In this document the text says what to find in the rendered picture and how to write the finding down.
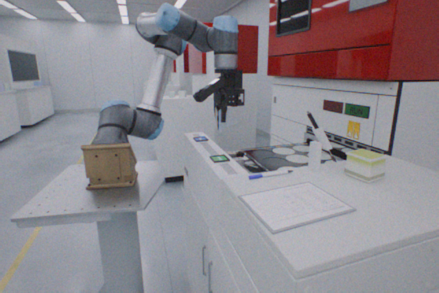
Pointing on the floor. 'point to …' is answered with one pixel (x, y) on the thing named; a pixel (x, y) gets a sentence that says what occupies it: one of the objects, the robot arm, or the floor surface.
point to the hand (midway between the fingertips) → (219, 131)
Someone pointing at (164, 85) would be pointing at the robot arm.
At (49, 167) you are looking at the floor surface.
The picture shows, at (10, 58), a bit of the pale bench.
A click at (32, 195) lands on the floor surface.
